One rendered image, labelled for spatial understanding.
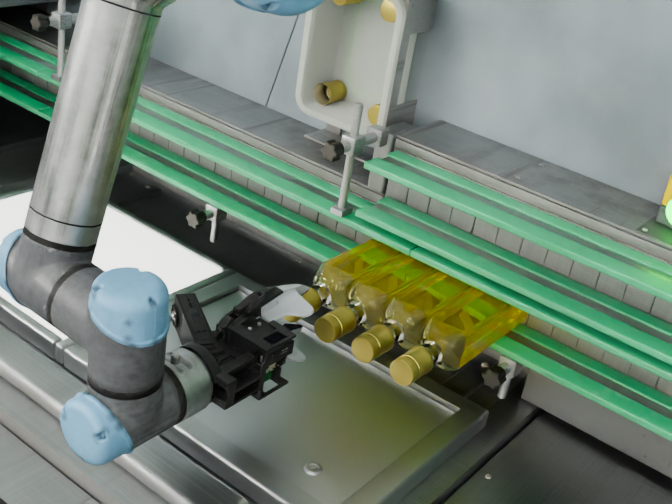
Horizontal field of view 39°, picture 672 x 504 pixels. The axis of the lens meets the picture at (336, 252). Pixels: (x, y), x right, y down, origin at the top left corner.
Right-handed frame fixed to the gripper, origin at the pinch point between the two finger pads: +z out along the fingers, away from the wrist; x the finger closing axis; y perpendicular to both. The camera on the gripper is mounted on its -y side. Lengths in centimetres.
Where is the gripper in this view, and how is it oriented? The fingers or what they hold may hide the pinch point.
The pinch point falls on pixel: (293, 308)
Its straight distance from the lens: 120.5
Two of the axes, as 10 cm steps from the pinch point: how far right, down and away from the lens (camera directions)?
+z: 6.1, -2.9, 7.4
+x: 1.6, -8.7, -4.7
